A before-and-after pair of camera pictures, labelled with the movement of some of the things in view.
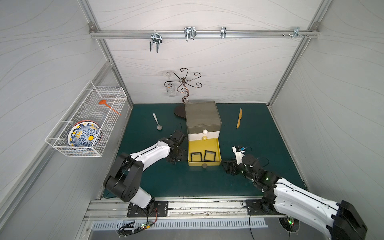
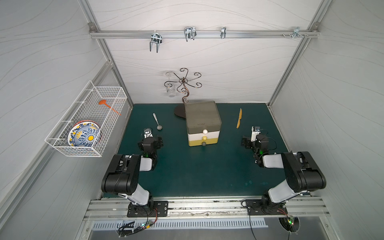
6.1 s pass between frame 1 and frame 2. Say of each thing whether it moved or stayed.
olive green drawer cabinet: stayed
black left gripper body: moved
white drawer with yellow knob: stayed
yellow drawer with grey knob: moved
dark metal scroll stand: stayed
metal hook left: stayed
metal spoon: stayed
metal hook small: stayed
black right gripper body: moved
